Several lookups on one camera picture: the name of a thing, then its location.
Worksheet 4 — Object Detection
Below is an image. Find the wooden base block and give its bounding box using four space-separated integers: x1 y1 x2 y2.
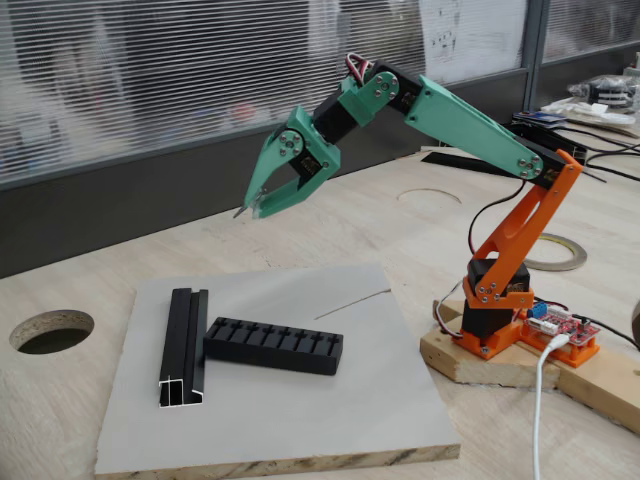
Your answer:
419 298 562 390

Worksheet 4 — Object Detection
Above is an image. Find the light wooden plank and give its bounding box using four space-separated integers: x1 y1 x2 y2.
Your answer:
552 344 640 435

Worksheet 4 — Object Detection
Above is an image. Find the short tricolour servo wire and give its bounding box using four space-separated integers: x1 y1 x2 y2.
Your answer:
345 51 374 82

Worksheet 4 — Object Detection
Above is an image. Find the orange controller board mount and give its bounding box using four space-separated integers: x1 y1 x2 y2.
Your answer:
517 319 602 370

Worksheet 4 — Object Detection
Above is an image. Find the blue card stack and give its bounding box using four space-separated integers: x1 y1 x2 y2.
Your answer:
511 110 569 130

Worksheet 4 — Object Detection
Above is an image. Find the white red base servo wire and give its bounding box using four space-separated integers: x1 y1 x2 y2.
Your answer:
431 276 469 343

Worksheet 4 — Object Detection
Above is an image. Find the black flat strip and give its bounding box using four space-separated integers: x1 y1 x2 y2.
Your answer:
420 149 509 178

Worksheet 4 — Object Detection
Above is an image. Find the black frame profile silver end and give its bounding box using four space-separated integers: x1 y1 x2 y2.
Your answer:
519 123 589 167

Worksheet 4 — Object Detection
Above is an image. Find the grey topped plywood board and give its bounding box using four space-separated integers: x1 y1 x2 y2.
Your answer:
93 263 462 476

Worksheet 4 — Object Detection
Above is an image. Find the red controller board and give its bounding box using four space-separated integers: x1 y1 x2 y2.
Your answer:
523 298 604 348

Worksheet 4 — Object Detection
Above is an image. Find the metallic tape roll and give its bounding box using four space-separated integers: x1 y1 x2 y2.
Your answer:
528 231 588 273

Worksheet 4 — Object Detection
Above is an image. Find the grey window frame post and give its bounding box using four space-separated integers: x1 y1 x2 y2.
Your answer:
519 0 549 114

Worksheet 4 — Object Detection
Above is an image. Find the long dark servo wire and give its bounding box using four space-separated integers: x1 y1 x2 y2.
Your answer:
467 179 527 259

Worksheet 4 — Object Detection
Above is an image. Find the black aluminium profile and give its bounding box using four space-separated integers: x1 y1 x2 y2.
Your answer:
158 287 210 411

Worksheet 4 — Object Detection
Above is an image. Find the black slotted plastic block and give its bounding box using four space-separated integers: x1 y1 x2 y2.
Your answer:
201 315 346 378

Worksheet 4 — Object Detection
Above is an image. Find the white USB cable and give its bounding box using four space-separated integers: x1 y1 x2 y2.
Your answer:
530 333 569 480

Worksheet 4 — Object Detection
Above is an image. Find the black power cable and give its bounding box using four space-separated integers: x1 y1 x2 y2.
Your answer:
573 313 640 352

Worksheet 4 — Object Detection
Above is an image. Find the black and white device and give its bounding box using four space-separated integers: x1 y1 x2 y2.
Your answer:
566 74 640 109

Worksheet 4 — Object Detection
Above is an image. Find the white drawing sheet on window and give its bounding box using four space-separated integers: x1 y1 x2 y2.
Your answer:
418 0 529 90

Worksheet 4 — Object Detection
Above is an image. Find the black desk cable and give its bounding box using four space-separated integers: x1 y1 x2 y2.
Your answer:
583 148 640 179
553 124 640 152

